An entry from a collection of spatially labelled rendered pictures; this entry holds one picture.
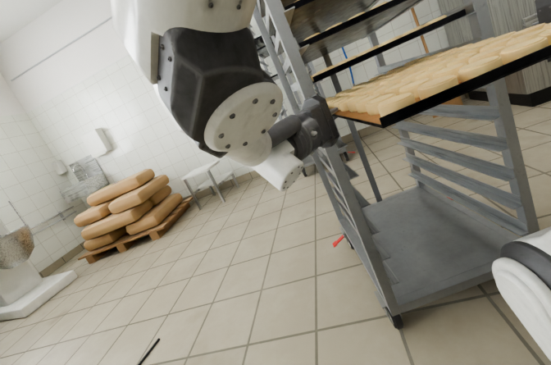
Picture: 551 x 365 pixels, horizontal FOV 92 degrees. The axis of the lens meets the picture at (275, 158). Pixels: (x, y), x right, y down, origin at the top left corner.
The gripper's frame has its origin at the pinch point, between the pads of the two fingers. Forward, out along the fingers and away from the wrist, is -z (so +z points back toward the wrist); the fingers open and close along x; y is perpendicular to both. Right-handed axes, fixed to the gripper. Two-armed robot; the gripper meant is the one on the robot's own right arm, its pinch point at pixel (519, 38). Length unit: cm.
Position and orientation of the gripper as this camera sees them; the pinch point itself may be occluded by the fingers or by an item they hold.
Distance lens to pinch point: 79.1
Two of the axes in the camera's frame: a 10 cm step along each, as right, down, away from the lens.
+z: 6.6, -1.2, -7.4
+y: -6.3, 4.4, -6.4
